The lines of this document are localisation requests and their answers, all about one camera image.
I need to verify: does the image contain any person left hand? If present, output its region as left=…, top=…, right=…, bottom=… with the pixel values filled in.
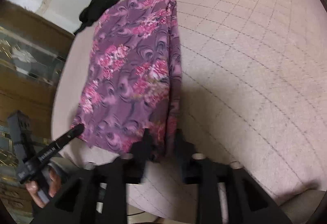
left=25, top=167, right=62, bottom=209

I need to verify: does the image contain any purple floral long-sleeve shirt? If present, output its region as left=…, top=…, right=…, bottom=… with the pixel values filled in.
left=73, top=0, right=182, bottom=161

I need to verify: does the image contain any black clothes pile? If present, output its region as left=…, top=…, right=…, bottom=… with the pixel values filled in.
left=73, top=0, right=119, bottom=36

